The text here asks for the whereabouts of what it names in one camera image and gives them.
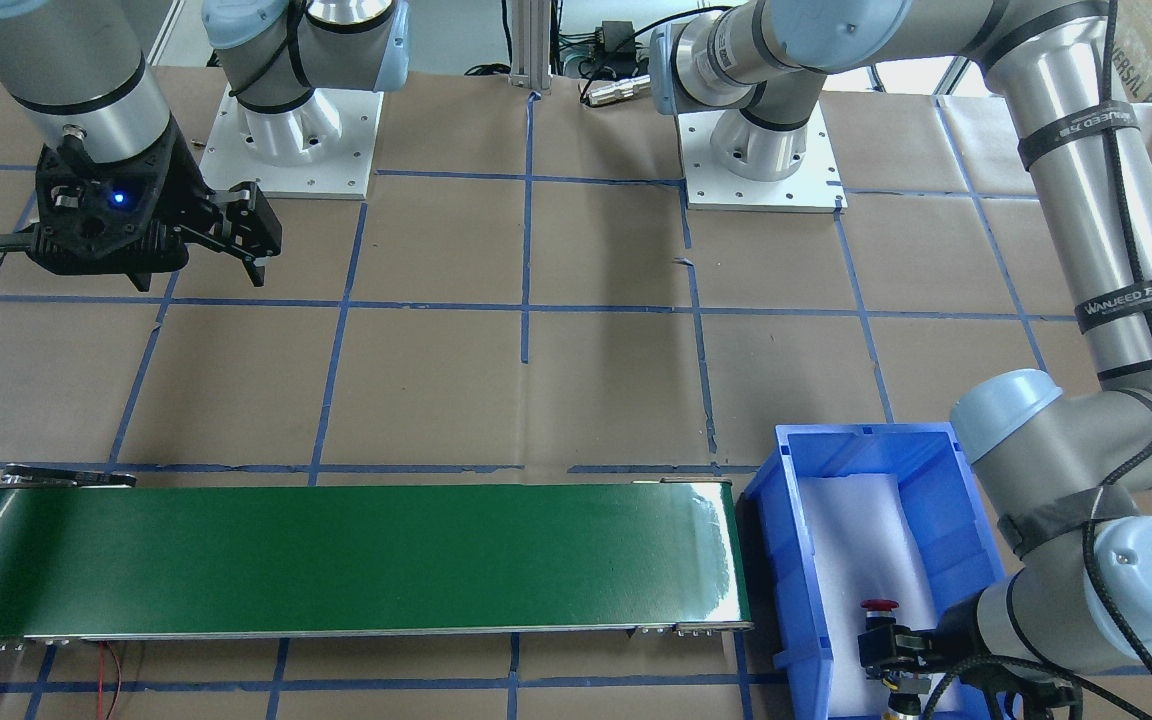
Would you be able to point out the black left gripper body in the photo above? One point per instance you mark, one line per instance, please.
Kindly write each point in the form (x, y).
(953, 629)

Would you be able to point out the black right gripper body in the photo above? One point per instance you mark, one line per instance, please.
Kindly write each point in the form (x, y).
(179, 181)

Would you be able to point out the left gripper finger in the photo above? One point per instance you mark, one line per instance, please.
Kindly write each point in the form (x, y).
(891, 647)

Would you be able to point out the white foam pad in bin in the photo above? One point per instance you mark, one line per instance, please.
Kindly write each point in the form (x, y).
(863, 546)

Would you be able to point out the aluminium frame post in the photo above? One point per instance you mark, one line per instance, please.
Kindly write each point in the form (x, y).
(530, 27)

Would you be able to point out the black power adapter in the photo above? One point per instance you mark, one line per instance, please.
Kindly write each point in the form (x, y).
(615, 41)

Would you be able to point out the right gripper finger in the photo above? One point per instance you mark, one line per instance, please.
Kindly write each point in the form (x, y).
(250, 249)
(244, 208)

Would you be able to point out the silver cylindrical connector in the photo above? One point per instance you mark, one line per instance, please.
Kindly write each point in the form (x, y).
(619, 91)

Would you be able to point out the yellow mushroom push button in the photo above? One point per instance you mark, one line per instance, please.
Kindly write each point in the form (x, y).
(906, 692)

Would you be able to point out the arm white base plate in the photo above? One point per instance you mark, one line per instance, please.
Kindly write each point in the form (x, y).
(731, 165)
(322, 150)

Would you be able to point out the red mushroom push button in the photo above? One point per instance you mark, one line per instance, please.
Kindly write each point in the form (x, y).
(879, 612)

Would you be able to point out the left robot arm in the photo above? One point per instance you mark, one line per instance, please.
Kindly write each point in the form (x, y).
(1061, 471)

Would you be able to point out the blue bin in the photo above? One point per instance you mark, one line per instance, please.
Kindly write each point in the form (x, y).
(936, 485)

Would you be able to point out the green conveyor belt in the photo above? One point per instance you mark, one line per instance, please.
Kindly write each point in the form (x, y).
(94, 557)

